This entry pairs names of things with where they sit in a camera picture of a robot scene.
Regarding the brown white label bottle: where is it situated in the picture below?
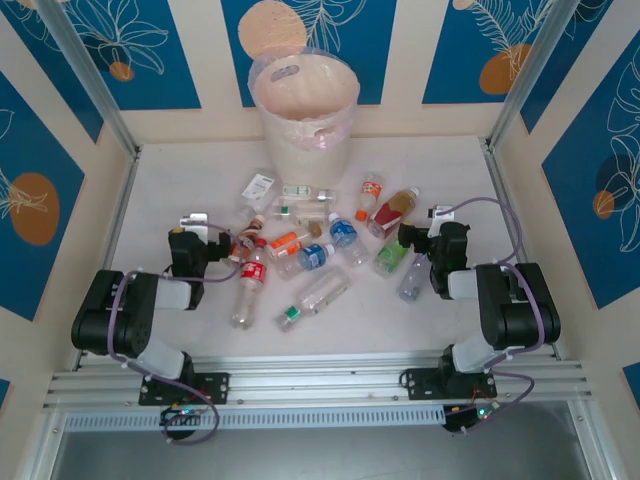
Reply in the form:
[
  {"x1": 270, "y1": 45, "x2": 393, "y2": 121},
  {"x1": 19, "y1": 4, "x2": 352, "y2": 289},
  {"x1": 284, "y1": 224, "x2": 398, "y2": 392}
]
[{"x1": 227, "y1": 214, "x2": 266, "y2": 262}]

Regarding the red label cola bottle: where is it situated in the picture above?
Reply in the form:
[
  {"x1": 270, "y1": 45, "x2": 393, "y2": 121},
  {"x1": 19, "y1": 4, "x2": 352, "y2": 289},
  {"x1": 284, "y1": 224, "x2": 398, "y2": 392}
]
[{"x1": 229, "y1": 238, "x2": 270, "y2": 331}]

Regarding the red label tea bottle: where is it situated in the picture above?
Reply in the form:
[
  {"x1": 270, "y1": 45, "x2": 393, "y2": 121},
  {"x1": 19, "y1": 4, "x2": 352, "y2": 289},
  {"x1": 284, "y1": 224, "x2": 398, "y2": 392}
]
[{"x1": 366, "y1": 187, "x2": 421, "y2": 239}]

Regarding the clear purplish plastic bottle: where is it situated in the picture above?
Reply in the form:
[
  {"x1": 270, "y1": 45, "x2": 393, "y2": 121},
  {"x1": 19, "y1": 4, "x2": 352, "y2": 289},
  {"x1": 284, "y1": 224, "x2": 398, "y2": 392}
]
[{"x1": 396, "y1": 252, "x2": 434, "y2": 304}]

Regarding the beige ribbed waste bin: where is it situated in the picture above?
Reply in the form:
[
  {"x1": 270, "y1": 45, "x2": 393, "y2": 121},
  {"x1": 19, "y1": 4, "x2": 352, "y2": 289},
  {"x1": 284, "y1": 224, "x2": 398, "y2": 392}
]
[{"x1": 248, "y1": 49, "x2": 361, "y2": 189}]

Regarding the clear bottle with orange label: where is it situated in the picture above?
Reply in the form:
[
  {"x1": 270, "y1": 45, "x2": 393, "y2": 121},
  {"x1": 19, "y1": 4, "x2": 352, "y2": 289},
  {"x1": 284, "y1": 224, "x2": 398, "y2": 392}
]
[{"x1": 264, "y1": 222, "x2": 324, "y2": 261}]

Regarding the orange capped orange label bottle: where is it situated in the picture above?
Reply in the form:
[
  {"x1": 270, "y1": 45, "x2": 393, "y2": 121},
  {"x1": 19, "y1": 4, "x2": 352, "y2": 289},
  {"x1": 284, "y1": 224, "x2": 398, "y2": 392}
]
[{"x1": 354, "y1": 172, "x2": 390, "y2": 223}]

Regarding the square bottle with white label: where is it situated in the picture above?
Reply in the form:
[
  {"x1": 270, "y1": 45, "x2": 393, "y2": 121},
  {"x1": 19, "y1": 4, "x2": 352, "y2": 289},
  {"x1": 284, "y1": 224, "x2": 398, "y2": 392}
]
[{"x1": 234, "y1": 172, "x2": 279, "y2": 221}]

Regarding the large blue label water bottle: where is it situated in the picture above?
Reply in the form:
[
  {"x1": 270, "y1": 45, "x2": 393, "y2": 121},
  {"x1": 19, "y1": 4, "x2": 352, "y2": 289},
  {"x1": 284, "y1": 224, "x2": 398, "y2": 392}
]
[{"x1": 327, "y1": 212, "x2": 372, "y2": 269}]

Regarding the clear bottle with green band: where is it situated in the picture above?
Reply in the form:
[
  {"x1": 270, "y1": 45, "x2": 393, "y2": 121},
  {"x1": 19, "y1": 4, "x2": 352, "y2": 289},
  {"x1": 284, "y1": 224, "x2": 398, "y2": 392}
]
[{"x1": 271, "y1": 197, "x2": 329, "y2": 227}]

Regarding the small blue label water bottle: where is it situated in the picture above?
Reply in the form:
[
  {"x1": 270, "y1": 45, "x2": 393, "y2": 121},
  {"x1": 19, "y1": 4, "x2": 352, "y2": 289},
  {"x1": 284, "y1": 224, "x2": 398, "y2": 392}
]
[{"x1": 276, "y1": 243, "x2": 337, "y2": 280}]

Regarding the clear bottle white green label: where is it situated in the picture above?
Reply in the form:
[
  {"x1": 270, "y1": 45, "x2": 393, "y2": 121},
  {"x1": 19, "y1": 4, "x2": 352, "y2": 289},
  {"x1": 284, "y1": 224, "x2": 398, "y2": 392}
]
[{"x1": 280, "y1": 183, "x2": 339, "y2": 205}]

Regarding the clear bottle with green cap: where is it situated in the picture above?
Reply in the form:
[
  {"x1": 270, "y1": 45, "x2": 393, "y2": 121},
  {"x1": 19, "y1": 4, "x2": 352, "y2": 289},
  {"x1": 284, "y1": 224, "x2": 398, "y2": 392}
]
[{"x1": 276, "y1": 266, "x2": 354, "y2": 334}]

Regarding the small controller circuit board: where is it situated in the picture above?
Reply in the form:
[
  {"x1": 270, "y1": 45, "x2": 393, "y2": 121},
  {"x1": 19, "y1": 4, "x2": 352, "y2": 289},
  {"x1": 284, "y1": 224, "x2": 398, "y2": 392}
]
[
  {"x1": 159, "y1": 405, "x2": 207, "y2": 427},
  {"x1": 443, "y1": 403, "x2": 502, "y2": 432}
]

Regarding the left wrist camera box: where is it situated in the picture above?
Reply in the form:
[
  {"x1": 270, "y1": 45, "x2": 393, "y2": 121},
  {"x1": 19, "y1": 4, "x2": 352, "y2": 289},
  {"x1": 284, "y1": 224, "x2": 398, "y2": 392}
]
[{"x1": 179, "y1": 213, "x2": 209, "y2": 236}]

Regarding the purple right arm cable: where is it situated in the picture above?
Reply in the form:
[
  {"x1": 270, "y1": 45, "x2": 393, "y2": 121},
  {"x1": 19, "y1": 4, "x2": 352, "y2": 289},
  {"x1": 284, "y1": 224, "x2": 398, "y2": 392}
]
[{"x1": 449, "y1": 196, "x2": 547, "y2": 437}]

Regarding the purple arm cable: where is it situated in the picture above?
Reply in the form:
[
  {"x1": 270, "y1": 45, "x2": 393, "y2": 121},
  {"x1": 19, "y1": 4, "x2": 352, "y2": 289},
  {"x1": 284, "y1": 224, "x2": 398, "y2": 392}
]
[
  {"x1": 107, "y1": 222, "x2": 246, "y2": 446},
  {"x1": 449, "y1": 196, "x2": 547, "y2": 437}
]

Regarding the aluminium side rail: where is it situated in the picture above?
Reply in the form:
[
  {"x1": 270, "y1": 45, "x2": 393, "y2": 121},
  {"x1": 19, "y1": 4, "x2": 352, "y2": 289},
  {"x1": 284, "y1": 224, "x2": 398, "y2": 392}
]
[
  {"x1": 74, "y1": 147, "x2": 144, "y2": 371},
  {"x1": 480, "y1": 142, "x2": 559, "y2": 359}
]

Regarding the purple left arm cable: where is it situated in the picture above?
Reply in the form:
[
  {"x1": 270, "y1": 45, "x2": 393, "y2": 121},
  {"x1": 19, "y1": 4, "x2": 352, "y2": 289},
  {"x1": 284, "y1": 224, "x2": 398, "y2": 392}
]
[{"x1": 107, "y1": 222, "x2": 246, "y2": 446}]

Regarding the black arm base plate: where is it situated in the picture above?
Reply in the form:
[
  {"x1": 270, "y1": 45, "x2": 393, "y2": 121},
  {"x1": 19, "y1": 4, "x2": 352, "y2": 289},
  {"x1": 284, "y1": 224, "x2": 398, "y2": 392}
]
[
  {"x1": 138, "y1": 372, "x2": 231, "y2": 406},
  {"x1": 402, "y1": 368, "x2": 499, "y2": 401}
]

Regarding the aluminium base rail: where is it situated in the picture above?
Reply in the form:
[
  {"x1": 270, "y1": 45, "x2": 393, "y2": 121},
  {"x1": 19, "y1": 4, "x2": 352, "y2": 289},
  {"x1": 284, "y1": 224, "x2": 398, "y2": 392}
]
[{"x1": 42, "y1": 352, "x2": 596, "y2": 411}]

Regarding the white slotted cable duct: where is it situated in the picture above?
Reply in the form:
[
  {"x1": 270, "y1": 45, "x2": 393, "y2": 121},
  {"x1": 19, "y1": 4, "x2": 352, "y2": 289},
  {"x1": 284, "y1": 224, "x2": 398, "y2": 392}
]
[{"x1": 63, "y1": 405, "x2": 447, "y2": 432}]

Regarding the aluminium frame post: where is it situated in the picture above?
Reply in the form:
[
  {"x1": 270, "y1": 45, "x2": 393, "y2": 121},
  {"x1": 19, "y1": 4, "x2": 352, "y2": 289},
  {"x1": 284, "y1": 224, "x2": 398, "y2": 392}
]
[
  {"x1": 487, "y1": 0, "x2": 599, "y2": 151},
  {"x1": 37, "y1": 0, "x2": 142, "y2": 157}
]

